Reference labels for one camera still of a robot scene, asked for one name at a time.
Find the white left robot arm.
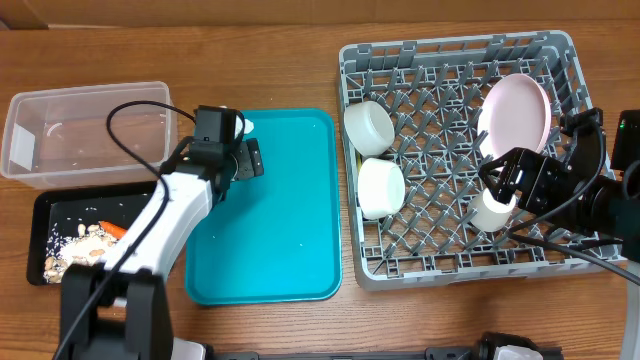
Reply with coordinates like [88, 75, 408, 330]
[54, 105, 264, 360]

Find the grey dishwasher rack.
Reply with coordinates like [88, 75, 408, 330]
[338, 30, 622, 291]

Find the grey bowl with rice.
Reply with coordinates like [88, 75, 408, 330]
[343, 101, 395, 157]

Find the white napkin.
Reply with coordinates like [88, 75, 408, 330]
[234, 110, 254, 138]

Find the teal plastic tray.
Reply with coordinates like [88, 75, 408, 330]
[185, 108, 342, 306]

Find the orange carrot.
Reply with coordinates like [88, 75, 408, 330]
[99, 221, 127, 239]

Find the white plastic cup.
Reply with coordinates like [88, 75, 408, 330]
[467, 189, 517, 232]

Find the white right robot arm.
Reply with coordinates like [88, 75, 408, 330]
[478, 108, 639, 359]

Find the rice and peanut pile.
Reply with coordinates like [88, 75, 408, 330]
[42, 221, 120, 284]

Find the yellow plastic spoon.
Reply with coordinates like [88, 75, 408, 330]
[356, 155, 363, 173]

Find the black tray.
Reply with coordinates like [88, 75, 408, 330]
[26, 181, 156, 286]

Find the clear plastic bin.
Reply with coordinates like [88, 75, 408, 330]
[1, 81, 172, 189]

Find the white bowl with peanuts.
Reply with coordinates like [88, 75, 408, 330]
[357, 158, 405, 220]

